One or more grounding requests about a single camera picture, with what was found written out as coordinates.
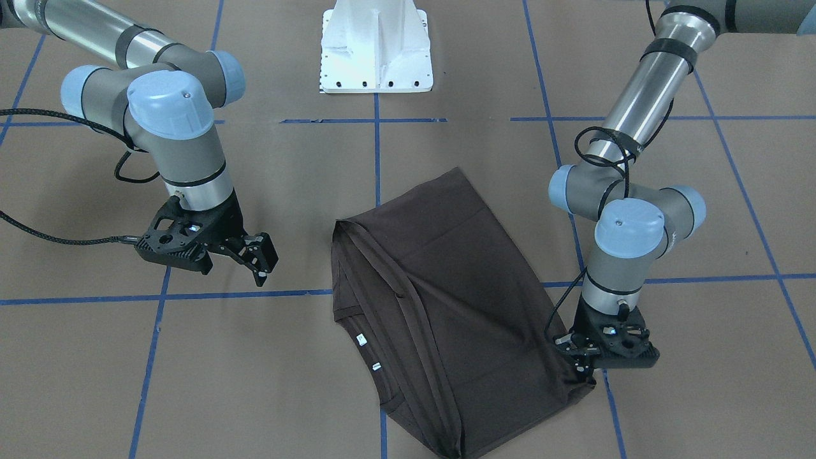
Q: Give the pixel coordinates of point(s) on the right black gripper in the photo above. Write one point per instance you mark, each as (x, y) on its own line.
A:
(227, 220)

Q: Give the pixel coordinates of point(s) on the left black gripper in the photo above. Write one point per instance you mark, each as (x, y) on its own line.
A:
(582, 319)

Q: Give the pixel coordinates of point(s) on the brown t-shirt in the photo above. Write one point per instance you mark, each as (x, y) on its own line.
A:
(450, 319)

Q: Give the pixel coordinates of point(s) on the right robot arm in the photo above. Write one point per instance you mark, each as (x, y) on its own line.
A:
(160, 99)

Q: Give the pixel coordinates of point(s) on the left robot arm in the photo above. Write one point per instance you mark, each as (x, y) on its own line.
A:
(635, 224)

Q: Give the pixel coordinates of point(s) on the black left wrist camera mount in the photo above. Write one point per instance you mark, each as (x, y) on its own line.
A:
(619, 341)

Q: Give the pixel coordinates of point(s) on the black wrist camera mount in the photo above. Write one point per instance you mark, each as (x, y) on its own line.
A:
(619, 341)
(175, 238)

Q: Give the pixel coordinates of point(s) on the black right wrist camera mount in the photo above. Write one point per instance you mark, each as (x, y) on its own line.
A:
(175, 238)

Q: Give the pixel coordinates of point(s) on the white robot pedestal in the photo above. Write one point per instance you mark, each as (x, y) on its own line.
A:
(375, 47)

